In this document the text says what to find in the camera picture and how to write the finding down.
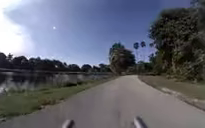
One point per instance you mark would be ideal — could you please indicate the distant row of trees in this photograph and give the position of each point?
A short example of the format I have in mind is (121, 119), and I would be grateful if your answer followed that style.
(40, 62)

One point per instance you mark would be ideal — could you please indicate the grey asphalt path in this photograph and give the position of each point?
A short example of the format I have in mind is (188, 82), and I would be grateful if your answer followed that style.
(120, 100)

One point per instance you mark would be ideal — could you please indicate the round dark green tree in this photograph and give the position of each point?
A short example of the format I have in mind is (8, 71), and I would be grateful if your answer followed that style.
(120, 58)

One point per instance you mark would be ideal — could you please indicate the grass strip beside water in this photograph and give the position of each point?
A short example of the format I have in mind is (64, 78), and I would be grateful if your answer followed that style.
(26, 100)

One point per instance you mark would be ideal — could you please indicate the tall palm trees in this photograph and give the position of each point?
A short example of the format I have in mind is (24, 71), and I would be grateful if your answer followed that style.
(139, 46)

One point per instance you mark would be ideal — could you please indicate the dark pond water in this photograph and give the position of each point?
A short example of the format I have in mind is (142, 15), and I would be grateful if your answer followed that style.
(20, 80)

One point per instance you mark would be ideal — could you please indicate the large dense trees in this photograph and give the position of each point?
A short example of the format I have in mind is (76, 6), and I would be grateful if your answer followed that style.
(186, 40)

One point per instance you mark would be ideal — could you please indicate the robot's own part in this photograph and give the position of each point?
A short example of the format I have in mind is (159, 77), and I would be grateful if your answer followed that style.
(68, 124)
(139, 122)

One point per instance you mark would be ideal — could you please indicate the grass verge under trees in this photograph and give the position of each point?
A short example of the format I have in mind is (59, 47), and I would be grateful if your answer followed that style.
(186, 88)

